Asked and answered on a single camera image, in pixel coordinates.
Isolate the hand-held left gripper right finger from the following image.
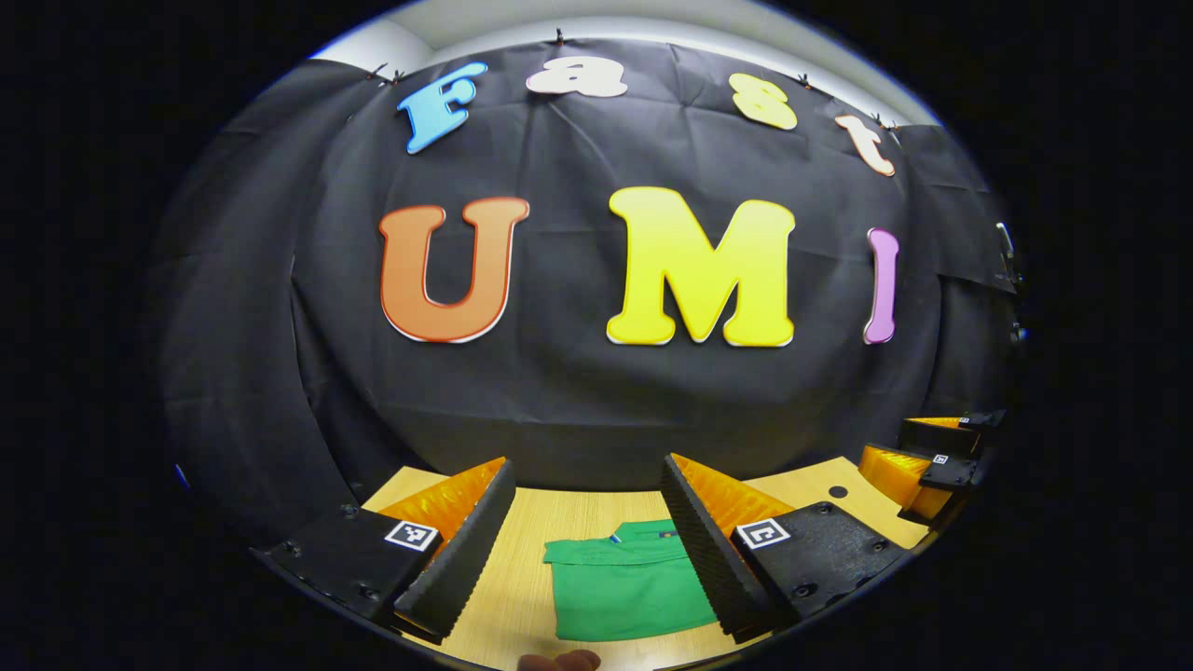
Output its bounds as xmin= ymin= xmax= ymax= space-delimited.
xmin=659 ymin=453 xmax=910 ymax=646

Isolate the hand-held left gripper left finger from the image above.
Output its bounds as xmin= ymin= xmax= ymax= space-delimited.
xmin=250 ymin=456 xmax=518 ymax=646

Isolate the green T-shirt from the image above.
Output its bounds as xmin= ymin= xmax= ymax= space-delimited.
xmin=543 ymin=519 xmax=720 ymax=644

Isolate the black backdrop cloth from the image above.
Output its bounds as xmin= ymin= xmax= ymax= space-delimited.
xmin=154 ymin=37 xmax=1026 ymax=551

